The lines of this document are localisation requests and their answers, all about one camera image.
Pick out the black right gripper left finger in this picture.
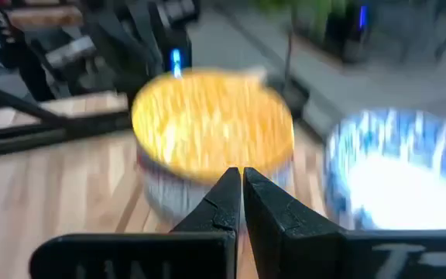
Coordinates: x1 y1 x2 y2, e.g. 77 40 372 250
29 167 243 279

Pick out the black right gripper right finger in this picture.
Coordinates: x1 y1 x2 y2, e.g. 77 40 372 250
243 167 446 279

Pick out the blue swirl pattern bowl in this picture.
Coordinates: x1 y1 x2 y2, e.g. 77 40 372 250
323 108 446 232

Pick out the orange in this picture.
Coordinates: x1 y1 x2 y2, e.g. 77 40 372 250
131 67 296 226

